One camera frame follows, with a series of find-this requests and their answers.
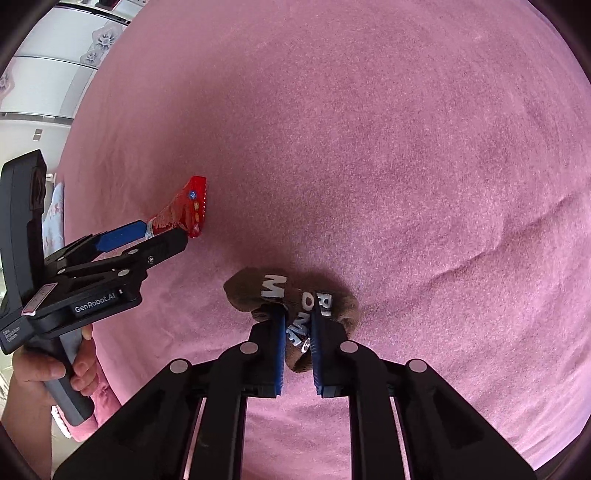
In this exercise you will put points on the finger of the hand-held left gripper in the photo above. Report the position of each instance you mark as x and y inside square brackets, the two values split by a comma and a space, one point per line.
[161, 244]
[122, 234]

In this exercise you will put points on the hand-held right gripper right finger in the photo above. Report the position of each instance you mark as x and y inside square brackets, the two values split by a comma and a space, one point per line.
[317, 355]

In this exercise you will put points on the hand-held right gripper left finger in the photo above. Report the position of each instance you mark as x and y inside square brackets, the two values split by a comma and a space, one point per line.
[277, 350]

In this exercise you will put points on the red foil snack wrapper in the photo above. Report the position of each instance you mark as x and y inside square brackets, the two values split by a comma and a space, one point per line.
[187, 212]

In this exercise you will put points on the brown sock with letters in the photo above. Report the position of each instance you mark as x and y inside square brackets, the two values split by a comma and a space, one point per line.
[249, 288]

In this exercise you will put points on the person's left hand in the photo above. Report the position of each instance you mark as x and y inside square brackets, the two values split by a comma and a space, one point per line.
[37, 369]

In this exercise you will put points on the white pink-printed pillow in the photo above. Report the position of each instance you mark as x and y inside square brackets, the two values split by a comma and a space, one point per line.
[54, 217]

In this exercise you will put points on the white floral wardrobe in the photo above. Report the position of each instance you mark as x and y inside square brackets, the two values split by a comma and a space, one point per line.
[55, 55]

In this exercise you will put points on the pink bed sheet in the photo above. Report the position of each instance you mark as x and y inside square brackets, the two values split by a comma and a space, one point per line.
[392, 161]

